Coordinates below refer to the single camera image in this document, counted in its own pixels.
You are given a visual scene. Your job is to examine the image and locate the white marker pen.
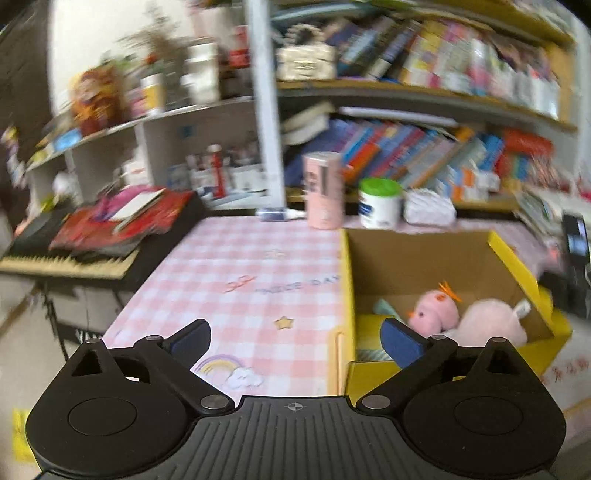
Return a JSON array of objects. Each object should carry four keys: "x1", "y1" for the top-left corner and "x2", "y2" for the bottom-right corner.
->
[{"x1": 256, "y1": 208, "x2": 308, "y2": 223}]

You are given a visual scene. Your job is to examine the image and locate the red paper sheets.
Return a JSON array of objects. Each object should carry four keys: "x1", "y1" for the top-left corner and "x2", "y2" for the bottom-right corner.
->
[{"x1": 48, "y1": 189, "x2": 195, "y2": 253}]

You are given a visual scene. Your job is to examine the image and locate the keyboard stand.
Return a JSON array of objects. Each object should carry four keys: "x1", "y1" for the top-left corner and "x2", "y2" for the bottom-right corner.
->
[{"x1": 41, "y1": 285, "x2": 126, "y2": 361}]

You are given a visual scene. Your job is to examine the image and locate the pink checked tablecloth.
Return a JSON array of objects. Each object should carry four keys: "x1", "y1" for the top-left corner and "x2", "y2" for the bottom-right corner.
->
[{"x1": 103, "y1": 216, "x2": 348, "y2": 398}]

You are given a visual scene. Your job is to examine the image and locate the white jar green lid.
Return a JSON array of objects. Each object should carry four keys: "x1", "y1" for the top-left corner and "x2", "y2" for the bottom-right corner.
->
[{"x1": 358, "y1": 178, "x2": 404, "y2": 230}]

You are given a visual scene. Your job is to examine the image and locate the white basket with pearl handle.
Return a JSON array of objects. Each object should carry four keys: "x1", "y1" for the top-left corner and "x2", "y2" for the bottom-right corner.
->
[{"x1": 276, "y1": 22, "x2": 338, "y2": 82}]

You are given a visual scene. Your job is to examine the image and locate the row of books under ceiling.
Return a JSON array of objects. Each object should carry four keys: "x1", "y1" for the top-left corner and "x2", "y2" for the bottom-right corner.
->
[{"x1": 323, "y1": 13, "x2": 562, "y2": 119}]

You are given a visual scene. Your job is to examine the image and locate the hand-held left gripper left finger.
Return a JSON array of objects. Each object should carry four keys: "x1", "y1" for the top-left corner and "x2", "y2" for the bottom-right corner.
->
[{"x1": 69, "y1": 318, "x2": 234, "y2": 414}]

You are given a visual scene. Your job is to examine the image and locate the white pen holder cup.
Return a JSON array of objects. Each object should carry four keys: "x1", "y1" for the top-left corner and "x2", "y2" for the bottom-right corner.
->
[
  {"x1": 231, "y1": 165, "x2": 269, "y2": 193},
  {"x1": 188, "y1": 164, "x2": 216, "y2": 195}
]

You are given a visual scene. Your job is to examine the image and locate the pink chick plush toy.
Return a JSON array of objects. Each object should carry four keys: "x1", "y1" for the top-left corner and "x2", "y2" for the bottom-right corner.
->
[{"x1": 406, "y1": 281, "x2": 463, "y2": 336}]

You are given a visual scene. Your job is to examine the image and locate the yellow cardboard box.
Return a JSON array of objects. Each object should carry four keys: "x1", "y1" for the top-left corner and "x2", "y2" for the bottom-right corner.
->
[{"x1": 327, "y1": 228, "x2": 574, "y2": 398}]

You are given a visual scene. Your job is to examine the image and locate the row of colourful books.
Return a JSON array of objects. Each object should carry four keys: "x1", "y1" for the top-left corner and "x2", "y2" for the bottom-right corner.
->
[{"x1": 284, "y1": 117, "x2": 556, "y2": 205}]

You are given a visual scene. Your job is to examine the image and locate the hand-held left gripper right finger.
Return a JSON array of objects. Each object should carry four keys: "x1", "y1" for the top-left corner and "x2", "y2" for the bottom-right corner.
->
[{"x1": 355, "y1": 318, "x2": 528, "y2": 412}]

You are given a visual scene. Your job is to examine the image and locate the white booklet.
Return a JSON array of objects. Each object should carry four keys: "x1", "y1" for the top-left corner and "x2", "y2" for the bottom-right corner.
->
[{"x1": 111, "y1": 186, "x2": 168, "y2": 232}]

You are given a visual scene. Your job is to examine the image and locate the pink humidifier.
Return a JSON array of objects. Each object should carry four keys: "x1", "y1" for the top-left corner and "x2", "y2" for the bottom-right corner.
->
[{"x1": 302, "y1": 151, "x2": 345, "y2": 230}]

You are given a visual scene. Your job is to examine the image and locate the white shelf unit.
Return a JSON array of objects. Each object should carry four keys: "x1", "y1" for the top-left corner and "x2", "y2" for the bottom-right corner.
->
[{"x1": 25, "y1": 0, "x2": 288, "y2": 212}]

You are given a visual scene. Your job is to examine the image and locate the black electronic keyboard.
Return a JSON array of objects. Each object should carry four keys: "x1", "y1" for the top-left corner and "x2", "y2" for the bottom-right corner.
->
[{"x1": 0, "y1": 189, "x2": 206, "y2": 292}]

